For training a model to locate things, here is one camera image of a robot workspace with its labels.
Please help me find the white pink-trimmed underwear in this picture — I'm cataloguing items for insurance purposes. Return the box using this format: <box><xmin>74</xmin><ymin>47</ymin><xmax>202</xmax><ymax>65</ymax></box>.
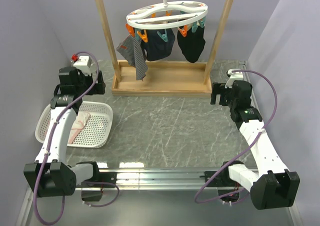
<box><xmin>68</xmin><ymin>111</ymin><xmax>91</xmax><ymax>144</ymax></box>

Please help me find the white oval clip hanger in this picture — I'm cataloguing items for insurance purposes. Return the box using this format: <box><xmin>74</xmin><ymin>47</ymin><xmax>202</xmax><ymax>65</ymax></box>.
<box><xmin>126</xmin><ymin>0</ymin><xmax>209</xmax><ymax>30</ymax></box>

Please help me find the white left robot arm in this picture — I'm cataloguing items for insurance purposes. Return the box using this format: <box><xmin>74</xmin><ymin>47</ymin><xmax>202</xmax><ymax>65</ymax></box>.
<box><xmin>23</xmin><ymin>66</ymin><xmax>113</xmax><ymax>198</ymax></box>

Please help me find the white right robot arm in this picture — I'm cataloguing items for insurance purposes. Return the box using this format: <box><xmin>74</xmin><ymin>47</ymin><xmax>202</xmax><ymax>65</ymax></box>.
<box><xmin>205</xmin><ymin>80</ymin><xmax>300</xmax><ymax>210</ymax></box>

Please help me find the grey striped underwear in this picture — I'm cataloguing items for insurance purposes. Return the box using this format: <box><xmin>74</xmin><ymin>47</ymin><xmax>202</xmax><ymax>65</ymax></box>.
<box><xmin>116</xmin><ymin>35</ymin><xmax>148</xmax><ymax>81</ymax></box>

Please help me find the black underwear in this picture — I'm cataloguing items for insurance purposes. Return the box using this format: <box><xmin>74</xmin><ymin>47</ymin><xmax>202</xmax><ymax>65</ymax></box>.
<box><xmin>177</xmin><ymin>27</ymin><xmax>206</xmax><ymax>63</ymax></box>

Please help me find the navy blue underwear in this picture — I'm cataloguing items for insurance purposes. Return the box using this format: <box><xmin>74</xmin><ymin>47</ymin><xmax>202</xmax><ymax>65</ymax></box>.
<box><xmin>140</xmin><ymin>28</ymin><xmax>176</xmax><ymax>62</ymax></box>

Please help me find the white perforated plastic basket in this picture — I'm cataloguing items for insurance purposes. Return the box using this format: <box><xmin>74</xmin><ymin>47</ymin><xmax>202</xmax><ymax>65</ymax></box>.
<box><xmin>34</xmin><ymin>101</ymin><xmax>114</xmax><ymax>149</ymax></box>

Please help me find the orange clothes peg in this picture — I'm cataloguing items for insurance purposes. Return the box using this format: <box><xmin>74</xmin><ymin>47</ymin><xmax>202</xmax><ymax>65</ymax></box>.
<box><xmin>177</xmin><ymin>25</ymin><xmax>188</xmax><ymax>38</ymax></box>
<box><xmin>136</xmin><ymin>29</ymin><xmax>148</xmax><ymax>43</ymax></box>
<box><xmin>125</xmin><ymin>24</ymin><xmax>135</xmax><ymax>37</ymax></box>

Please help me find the teal clothes peg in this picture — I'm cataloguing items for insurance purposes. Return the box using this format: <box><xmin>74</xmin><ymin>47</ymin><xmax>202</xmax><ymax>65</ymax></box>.
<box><xmin>157</xmin><ymin>29</ymin><xmax>168</xmax><ymax>43</ymax></box>
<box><xmin>198</xmin><ymin>17</ymin><xmax>206</xmax><ymax>28</ymax></box>
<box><xmin>191</xmin><ymin>22</ymin><xmax>198</xmax><ymax>33</ymax></box>

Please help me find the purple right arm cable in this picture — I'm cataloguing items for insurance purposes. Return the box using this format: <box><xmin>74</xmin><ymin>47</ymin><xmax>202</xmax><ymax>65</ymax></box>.
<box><xmin>194</xmin><ymin>69</ymin><xmax>278</xmax><ymax>205</ymax></box>

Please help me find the wooden hanging rack frame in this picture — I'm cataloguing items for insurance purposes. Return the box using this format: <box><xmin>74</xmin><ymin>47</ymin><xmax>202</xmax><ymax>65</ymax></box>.
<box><xmin>95</xmin><ymin>0</ymin><xmax>234</xmax><ymax>98</ymax></box>

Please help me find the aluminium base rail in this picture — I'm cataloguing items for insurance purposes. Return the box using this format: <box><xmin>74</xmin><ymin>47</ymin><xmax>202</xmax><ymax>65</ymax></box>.
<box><xmin>14</xmin><ymin>167</ymin><xmax>305</xmax><ymax>226</ymax></box>

